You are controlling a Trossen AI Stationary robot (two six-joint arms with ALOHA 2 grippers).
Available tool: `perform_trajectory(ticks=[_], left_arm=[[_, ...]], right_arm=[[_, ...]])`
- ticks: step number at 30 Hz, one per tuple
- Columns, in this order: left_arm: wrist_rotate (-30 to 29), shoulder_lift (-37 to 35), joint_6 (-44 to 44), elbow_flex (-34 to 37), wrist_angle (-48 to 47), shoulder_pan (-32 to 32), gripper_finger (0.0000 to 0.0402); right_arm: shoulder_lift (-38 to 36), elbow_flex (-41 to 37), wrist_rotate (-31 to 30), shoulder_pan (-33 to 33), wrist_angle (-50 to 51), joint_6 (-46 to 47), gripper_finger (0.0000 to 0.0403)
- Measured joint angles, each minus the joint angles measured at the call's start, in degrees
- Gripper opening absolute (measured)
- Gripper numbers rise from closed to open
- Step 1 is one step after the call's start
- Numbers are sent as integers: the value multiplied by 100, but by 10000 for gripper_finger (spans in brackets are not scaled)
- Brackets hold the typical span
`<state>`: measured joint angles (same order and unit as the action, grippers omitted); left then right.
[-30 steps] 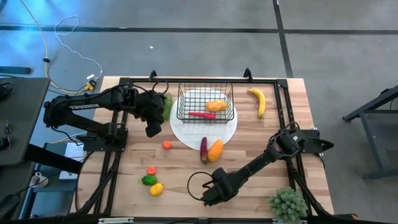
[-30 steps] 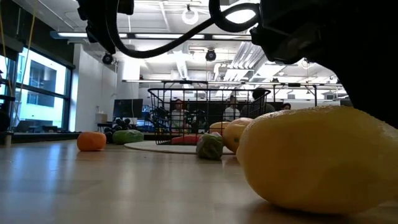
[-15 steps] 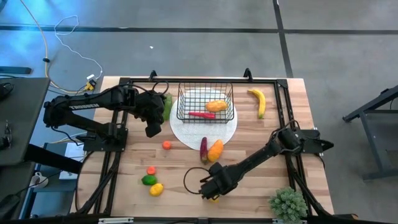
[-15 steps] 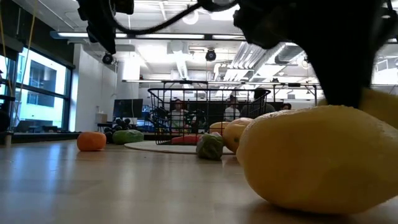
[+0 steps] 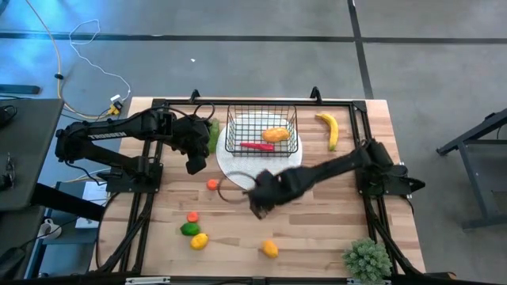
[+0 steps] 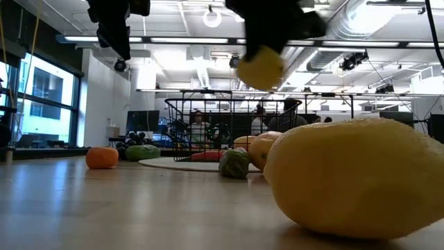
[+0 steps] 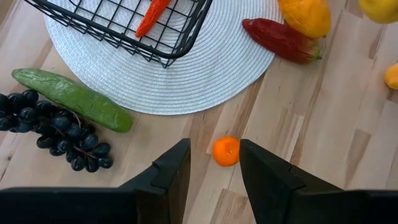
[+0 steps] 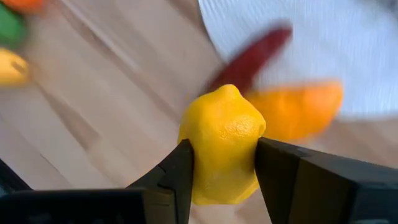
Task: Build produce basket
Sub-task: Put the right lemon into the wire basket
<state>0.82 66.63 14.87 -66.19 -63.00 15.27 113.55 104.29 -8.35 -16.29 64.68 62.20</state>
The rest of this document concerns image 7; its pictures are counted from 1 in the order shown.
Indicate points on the black grape bunch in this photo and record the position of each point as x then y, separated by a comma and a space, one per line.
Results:
62, 130

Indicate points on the green cucumber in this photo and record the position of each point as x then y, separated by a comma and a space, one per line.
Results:
74, 98

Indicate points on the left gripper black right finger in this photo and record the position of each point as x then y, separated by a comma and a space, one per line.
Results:
270, 193

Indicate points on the white round plate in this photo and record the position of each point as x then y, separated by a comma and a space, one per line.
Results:
192, 87

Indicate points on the dark red plump pepper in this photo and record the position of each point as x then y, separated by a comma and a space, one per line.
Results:
280, 40

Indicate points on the small orange tangerine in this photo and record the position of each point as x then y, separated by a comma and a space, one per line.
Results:
226, 151

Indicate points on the large orange mango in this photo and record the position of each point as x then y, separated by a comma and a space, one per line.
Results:
306, 17

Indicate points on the yellow lemon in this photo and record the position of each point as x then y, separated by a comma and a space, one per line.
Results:
381, 9

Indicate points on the orange-yellow lemon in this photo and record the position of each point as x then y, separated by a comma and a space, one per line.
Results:
392, 76

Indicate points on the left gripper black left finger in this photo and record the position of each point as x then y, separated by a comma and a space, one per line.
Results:
168, 186

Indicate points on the red-orange chili pepper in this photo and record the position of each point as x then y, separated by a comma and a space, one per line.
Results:
150, 18

